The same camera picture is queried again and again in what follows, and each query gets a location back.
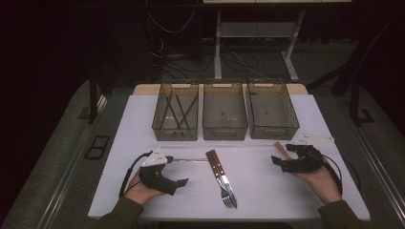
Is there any black chopstick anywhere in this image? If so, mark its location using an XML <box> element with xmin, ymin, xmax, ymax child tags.
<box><xmin>165</xmin><ymin>94</ymin><xmax>181</xmax><ymax>129</ymax></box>
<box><xmin>175</xmin><ymin>94</ymin><xmax>189</xmax><ymax>129</ymax></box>

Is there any person's right hand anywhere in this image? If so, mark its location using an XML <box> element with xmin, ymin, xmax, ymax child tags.
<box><xmin>294</xmin><ymin>163</ymin><xmax>343</xmax><ymax>205</ymax></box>

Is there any grey metal stand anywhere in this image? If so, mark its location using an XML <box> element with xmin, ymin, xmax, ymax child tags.
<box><xmin>213</xmin><ymin>10</ymin><xmax>306</xmax><ymax>83</ymax></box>

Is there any hand-held gripper black cable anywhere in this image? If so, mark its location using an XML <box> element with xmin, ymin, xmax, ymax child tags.
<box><xmin>321</xmin><ymin>154</ymin><xmax>344</xmax><ymax>197</ymax></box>
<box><xmin>118</xmin><ymin>151</ymin><xmax>154</xmax><ymax>198</ymax></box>

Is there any light wooden-handled spoon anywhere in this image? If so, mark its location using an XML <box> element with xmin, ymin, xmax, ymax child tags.
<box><xmin>274</xmin><ymin>141</ymin><xmax>292</xmax><ymax>160</ymax></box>

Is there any right hand-held gripper black cable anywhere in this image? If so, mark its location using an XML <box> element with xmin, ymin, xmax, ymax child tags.
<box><xmin>321</xmin><ymin>154</ymin><xmax>344</xmax><ymax>197</ymax></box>

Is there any black stand post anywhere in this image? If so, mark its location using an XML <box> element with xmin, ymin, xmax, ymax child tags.
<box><xmin>348</xmin><ymin>75</ymin><xmax>376</xmax><ymax>127</ymax></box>

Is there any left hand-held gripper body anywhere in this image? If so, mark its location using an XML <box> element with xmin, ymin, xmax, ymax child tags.
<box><xmin>138</xmin><ymin>148</ymin><xmax>180</xmax><ymax>197</ymax></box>

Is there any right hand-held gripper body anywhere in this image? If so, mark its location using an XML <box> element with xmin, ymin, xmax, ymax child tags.
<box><xmin>280</xmin><ymin>133</ymin><xmax>336</xmax><ymax>175</ymax></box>

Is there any person's left hand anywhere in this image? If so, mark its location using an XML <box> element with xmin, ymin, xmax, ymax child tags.
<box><xmin>123</xmin><ymin>173</ymin><xmax>165</xmax><ymax>206</ymax></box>

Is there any tangle of floor cables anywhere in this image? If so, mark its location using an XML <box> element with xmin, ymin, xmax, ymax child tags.
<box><xmin>159</xmin><ymin>37</ymin><xmax>304</xmax><ymax>80</ymax></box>

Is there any wooden-handled table knife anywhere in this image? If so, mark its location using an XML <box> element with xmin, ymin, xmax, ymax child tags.
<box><xmin>209</xmin><ymin>149</ymin><xmax>239</xmax><ymax>210</ymax></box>

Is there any clear grey plastic bin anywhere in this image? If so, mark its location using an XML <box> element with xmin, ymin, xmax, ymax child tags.
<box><xmin>246</xmin><ymin>79</ymin><xmax>301</xmax><ymax>141</ymax></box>
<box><xmin>151</xmin><ymin>80</ymin><xmax>200</xmax><ymax>142</ymax></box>
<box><xmin>202</xmin><ymin>79</ymin><xmax>248</xmax><ymax>141</ymax></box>

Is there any white hanging cable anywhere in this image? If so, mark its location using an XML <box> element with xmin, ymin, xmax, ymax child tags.
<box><xmin>147</xmin><ymin>10</ymin><xmax>196</xmax><ymax>34</ymax></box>

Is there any white table mat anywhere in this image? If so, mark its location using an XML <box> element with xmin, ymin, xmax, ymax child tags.
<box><xmin>88</xmin><ymin>94</ymin><xmax>372</xmax><ymax>222</ymax></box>

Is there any black rectangular floor frame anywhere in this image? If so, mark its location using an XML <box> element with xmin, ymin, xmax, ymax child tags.
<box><xmin>84</xmin><ymin>135</ymin><xmax>111</xmax><ymax>160</ymax></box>

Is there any wooden-handled fork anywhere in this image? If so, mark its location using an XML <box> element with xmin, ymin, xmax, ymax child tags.
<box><xmin>205</xmin><ymin>151</ymin><xmax>236</xmax><ymax>210</ymax></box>

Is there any thin metal spoon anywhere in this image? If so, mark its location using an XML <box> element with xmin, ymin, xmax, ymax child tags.
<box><xmin>173</xmin><ymin>157</ymin><xmax>210</xmax><ymax>163</ymax></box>

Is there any left hand-held gripper black cable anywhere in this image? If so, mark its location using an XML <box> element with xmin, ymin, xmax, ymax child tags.
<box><xmin>118</xmin><ymin>151</ymin><xmax>154</xmax><ymax>198</ymax></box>

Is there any metal floor rail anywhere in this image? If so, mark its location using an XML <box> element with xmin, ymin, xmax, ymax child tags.
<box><xmin>350</xmin><ymin>123</ymin><xmax>405</xmax><ymax>220</ymax></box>
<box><xmin>37</xmin><ymin>94</ymin><xmax>109</xmax><ymax>229</ymax></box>

